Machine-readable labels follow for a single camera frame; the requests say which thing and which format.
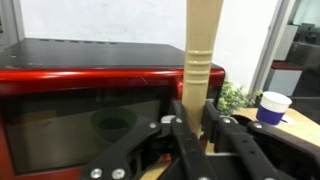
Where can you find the red black microwave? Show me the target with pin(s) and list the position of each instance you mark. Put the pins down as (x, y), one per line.
(64, 102)

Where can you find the white table cable grommet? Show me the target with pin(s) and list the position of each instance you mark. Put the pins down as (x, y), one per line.
(288, 120)

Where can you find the white paper cup blue band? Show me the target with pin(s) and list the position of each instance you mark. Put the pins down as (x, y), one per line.
(272, 107)

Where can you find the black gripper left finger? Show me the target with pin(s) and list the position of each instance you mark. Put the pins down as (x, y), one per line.
(134, 154)

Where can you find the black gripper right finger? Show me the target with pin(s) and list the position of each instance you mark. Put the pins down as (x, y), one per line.
(264, 150)

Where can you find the big beige plastic spoon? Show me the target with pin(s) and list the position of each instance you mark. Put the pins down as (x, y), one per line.
(202, 19)

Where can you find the small potted green plant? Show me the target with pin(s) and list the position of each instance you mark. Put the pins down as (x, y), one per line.
(233, 98)

